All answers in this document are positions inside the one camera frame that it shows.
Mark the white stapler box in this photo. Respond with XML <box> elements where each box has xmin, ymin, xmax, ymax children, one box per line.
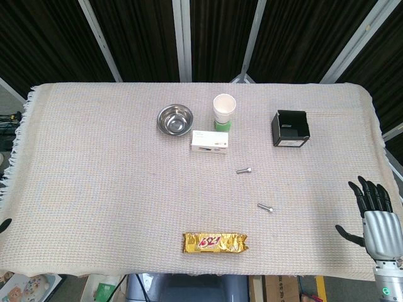
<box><xmin>190</xmin><ymin>130</ymin><xmax>230</xmax><ymax>155</ymax></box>

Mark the white paper cup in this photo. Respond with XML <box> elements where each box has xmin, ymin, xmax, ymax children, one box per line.
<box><xmin>213</xmin><ymin>94</ymin><xmax>237</xmax><ymax>115</ymax></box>
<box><xmin>213</xmin><ymin>108</ymin><xmax>236</xmax><ymax>124</ymax></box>

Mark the colourful printed box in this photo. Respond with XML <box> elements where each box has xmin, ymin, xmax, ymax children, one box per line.
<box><xmin>0</xmin><ymin>272</ymin><xmax>63</xmax><ymax>302</ymax></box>

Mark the gold biscuit packet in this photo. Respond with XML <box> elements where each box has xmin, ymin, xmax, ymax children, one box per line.
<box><xmin>181</xmin><ymin>232</ymin><xmax>249</xmax><ymax>255</ymax></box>

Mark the beige woven tablecloth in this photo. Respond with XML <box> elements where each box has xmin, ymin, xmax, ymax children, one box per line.
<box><xmin>0</xmin><ymin>82</ymin><xmax>403</xmax><ymax>282</ymax></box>

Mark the grey metal frame post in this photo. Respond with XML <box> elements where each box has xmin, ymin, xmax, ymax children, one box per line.
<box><xmin>77</xmin><ymin>0</ymin><xmax>124</xmax><ymax>83</ymax></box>
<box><xmin>231</xmin><ymin>0</ymin><xmax>268</xmax><ymax>84</ymax></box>
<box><xmin>319</xmin><ymin>0</ymin><xmax>390</xmax><ymax>84</ymax></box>
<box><xmin>172</xmin><ymin>0</ymin><xmax>193</xmax><ymax>83</ymax></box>

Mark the brown cardboard box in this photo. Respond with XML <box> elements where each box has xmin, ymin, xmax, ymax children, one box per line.
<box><xmin>248</xmin><ymin>275</ymin><xmax>300</xmax><ymax>302</ymax></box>

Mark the open black cardboard box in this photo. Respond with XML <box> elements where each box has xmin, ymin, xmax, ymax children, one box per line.
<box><xmin>271</xmin><ymin>109</ymin><xmax>311</xmax><ymax>148</ymax></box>

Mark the grey metal frame bar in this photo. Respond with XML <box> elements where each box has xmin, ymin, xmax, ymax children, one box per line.
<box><xmin>382</xmin><ymin>121</ymin><xmax>403</xmax><ymax>177</ymax></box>
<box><xmin>0</xmin><ymin>76</ymin><xmax>28</xmax><ymax>106</ymax></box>

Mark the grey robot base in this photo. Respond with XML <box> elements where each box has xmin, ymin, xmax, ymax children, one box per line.
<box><xmin>125</xmin><ymin>273</ymin><xmax>250</xmax><ymax>302</ymax></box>

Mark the green booklet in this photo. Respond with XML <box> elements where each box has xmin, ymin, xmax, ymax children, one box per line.
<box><xmin>95</xmin><ymin>282</ymin><xmax>118</xmax><ymax>299</ymax></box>

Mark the stainless steel bowl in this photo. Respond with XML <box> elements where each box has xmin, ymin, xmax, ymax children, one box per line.
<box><xmin>156</xmin><ymin>104</ymin><xmax>195</xmax><ymax>137</ymax></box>

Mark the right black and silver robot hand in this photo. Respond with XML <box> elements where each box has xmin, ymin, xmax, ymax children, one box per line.
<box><xmin>335</xmin><ymin>176</ymin><xmax>403</xmax><ymax>260</ymax></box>

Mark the black pleated curtain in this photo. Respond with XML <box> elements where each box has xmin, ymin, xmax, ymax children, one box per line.
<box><xmin>0</xmin><ymin>0</ymin><xmax>403</xmax><ymax>152</ymax></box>

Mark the black cable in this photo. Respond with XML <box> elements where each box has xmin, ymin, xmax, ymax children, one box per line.
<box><xmin>134</xmin><ymin>273</ymin><xmax>150</xmax><ymax>302</ymax></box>

